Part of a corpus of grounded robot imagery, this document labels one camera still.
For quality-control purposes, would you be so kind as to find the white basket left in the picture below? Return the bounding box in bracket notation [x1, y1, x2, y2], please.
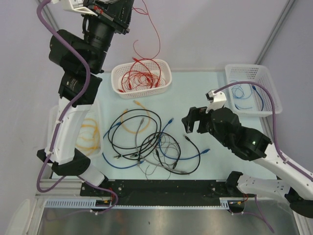
[45, 98, 103, 164]

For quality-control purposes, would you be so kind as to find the blue ethernet cable in basket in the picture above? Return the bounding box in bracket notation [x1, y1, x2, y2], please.
[251, 84, 265, 112]

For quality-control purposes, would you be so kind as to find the yellow ethernet cable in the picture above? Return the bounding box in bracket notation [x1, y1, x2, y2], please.
[121, 100, 152, 134]

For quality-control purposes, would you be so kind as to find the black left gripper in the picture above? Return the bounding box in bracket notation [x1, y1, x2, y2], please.
[79, 0, 134, 72]

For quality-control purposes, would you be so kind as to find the blue ethernet cable right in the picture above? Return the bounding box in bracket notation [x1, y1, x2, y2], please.
[157, 136, 211, 161]

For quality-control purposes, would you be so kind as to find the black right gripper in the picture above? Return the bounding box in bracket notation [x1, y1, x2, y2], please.
[181, 107, 230, 147]

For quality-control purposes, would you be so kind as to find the yellow cable in left basket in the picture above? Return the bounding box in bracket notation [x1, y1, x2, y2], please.
[74, 118, 101, 156]

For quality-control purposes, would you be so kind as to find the white basket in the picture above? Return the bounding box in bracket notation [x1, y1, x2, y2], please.
[111, 58, 172, 99]
[225, 64, 283, 118]
[45, 98, 103, 164]

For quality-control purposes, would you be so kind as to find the blue ethernet cable left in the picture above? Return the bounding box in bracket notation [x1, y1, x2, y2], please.
[102, 117, 176, 170]

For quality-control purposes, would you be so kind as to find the white basket right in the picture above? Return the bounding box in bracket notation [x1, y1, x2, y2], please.
[225, 64, 283, 118]

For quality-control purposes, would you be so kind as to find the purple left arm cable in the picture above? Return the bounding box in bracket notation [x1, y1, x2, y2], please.
[36, 0, 91, 193]

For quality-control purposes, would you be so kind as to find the white basket top centre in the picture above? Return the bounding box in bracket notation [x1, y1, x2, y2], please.
[111, 58, 172, 99]

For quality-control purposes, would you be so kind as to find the black cable coil left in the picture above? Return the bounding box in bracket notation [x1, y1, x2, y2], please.
[107, 109, 163, 160]

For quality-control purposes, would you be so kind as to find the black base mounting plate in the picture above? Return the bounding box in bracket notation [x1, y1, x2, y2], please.
[80, 179, 246, 208]

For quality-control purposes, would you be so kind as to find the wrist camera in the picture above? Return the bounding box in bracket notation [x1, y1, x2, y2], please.
[205, 90, 227, 113]
[50, 0, 96, 15]

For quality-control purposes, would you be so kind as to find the thin blue wire coil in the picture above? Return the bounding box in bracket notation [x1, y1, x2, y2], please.
[231, 84, 245, 100]

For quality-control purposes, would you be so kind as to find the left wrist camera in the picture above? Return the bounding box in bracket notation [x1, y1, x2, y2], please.
[50, 0, 96, 15]

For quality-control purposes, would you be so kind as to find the grey ethernet cable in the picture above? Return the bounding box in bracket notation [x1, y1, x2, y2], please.
[134, 117, 190, 176]

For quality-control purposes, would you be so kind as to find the black cable large loop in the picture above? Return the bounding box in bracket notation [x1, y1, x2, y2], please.
[135, 132, 202, 175]

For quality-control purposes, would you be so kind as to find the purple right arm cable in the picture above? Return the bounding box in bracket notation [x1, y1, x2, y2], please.
[212, 81, 313, 182]

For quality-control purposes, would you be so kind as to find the thin red wire in basket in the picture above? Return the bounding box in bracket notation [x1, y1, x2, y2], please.
[119, 70, 167, 91]

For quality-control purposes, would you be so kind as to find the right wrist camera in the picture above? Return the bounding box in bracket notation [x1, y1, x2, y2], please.
[205, 90, 227, 113]

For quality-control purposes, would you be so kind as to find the white slotted cable duct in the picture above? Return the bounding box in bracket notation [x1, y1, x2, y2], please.
[45, 199, 244, 211]

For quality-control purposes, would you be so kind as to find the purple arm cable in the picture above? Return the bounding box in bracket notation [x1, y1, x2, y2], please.
[212, 81, 313, 182]
[36, 0, 91, 193]

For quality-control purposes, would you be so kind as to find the thin black wire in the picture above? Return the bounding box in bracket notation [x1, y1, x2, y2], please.
[143, 133, 181, 181]

